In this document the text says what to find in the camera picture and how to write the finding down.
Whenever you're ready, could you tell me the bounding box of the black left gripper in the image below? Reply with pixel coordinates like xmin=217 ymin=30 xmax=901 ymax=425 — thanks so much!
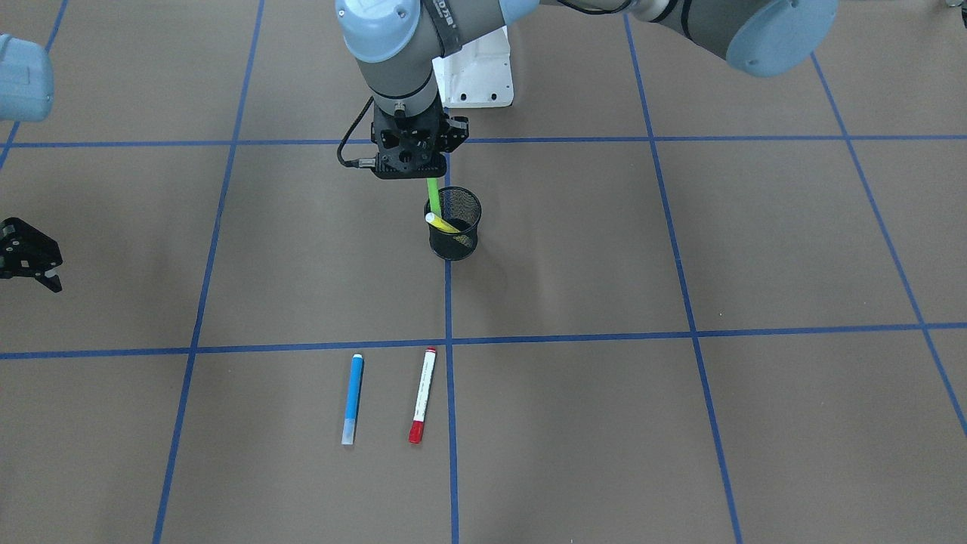
xmin=442 ymin=113 xmax=469 ymax=153

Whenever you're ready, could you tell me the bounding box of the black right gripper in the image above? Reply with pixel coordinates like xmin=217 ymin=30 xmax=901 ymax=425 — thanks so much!
xmin=1 ymin=217 xmax=63 ymax=293

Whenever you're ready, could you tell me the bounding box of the green highlighter pen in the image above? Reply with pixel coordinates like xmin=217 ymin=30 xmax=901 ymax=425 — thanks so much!
xmin=426 ymin=177 xmax=444 ymax=220

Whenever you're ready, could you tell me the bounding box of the yellow highlighter pen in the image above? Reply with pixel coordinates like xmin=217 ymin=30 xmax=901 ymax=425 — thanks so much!
xmin=425 ymin=212 xmax=462 ymax=235

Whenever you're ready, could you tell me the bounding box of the red white marker pen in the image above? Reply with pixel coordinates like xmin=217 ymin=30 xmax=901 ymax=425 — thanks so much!
xmin=408 ymin=347 xmax=437 ymax=445

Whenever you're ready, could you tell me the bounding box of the blue marker pen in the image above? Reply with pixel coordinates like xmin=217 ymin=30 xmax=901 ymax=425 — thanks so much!
xmin=341 ymin=354 xmax=365 ymax=447

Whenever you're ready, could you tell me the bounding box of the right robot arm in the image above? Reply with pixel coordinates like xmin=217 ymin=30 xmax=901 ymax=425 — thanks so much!
xmin=1 ymin=34 xmax=63 ymax=293

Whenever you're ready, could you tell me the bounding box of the black mesh pen cup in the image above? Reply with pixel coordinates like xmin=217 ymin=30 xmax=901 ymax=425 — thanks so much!
xmin=424 ymin=178 xmax=481 ymax=261

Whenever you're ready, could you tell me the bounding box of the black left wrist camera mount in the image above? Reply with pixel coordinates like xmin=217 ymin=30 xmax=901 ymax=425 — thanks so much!
xmin=372 ymin=99 xmax=448 ymax=180

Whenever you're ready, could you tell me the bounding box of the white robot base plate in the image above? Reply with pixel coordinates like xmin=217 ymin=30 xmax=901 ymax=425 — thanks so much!
xmin=433 ymin=27 xmax=514 ymax=108

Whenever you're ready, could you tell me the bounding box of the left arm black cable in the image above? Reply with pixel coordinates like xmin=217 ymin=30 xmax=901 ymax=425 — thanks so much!
xmin=337 ymin=94 xmax=378 ymax=168

